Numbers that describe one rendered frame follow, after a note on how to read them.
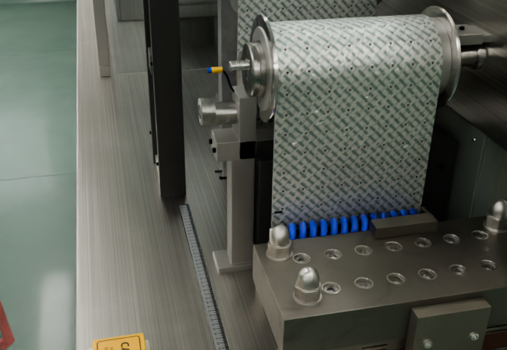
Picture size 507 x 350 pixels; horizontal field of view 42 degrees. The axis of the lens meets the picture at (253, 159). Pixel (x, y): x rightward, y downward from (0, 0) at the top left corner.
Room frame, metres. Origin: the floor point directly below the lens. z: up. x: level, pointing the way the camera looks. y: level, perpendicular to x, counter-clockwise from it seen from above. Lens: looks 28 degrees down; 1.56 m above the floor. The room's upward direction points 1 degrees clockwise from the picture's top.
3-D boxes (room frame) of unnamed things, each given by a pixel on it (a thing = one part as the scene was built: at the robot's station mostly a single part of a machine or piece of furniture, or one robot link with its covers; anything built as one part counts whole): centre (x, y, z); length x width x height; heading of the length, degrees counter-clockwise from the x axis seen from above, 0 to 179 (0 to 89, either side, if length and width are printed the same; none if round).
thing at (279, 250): (0.74, -0.04, 1.05); 0.04 x 0.04 x 0.04
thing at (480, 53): (0.94, -0.30, 1.25); 0.07 x 0.04 x 0.04; 104
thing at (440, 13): (0.93, -0.26, 1.25); 0.15 x 0.01 x 0.15; 14
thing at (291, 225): (0.82, -0.15, 1.03); 0.21 x 0.04 x 0.03; 104
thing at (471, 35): (0.94, -0.30, 1.28); 0.06 x 0.05 x 0.02; 104
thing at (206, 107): (0.88, 0.07, 1.18); 0.04 x 0.02 x 0.04; 14
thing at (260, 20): (0.87, -0.01, 1.25); 0.15 x 0.01 x 0.15; 14
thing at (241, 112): (0.89, 0.03, 1.05); 0.06 x 0.05 x 0.31; 104
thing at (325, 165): (0.84, -0.14, 1.11); 0.23 x 0.01 x 0.18; 104
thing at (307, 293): (0.65, -0.07, 1.05); 0.04 x 0.04 x 0.04
